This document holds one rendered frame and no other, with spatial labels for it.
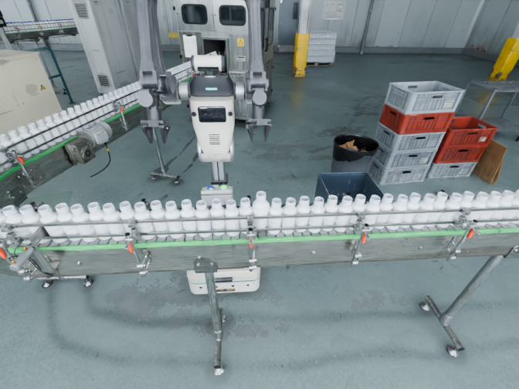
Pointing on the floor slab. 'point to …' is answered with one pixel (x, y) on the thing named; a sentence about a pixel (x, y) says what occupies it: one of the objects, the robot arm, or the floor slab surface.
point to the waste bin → (340, 159)
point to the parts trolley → (492, 98)
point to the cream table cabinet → (24, 91)
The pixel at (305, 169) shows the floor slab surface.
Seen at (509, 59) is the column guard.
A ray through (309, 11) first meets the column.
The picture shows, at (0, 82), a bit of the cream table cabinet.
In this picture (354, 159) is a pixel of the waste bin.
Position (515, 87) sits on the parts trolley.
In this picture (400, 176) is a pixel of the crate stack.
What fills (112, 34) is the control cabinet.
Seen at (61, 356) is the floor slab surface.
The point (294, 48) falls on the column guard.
